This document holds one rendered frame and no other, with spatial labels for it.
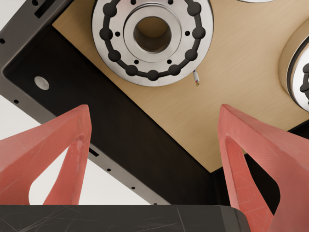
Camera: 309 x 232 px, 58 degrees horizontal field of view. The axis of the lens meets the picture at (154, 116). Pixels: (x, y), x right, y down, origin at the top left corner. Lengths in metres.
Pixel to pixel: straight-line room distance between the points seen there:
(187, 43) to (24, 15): 0.13
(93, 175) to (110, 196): 0.07
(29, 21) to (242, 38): 0.19
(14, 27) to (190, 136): 0.23
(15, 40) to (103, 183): 0.45
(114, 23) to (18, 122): 0.34
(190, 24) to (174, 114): 0.12
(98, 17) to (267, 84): 0.18
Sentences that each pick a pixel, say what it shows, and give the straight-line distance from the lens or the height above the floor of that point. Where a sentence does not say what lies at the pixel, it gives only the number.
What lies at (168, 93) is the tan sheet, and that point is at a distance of 0.30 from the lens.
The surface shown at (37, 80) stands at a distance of 0.22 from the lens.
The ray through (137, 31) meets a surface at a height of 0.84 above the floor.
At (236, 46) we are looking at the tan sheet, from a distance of 0.29.
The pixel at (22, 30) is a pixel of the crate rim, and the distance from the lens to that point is 0.19.
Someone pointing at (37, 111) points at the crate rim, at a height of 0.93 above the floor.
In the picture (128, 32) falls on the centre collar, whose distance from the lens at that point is 0.24.
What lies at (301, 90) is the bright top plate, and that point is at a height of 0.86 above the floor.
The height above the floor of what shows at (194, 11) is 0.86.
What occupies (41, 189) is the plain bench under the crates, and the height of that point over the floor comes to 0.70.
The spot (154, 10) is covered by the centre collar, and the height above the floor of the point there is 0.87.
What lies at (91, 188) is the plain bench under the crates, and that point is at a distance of 0.62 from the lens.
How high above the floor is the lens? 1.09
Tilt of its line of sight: 55 degrees down
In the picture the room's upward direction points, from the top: 180 degrees counter-clockwise
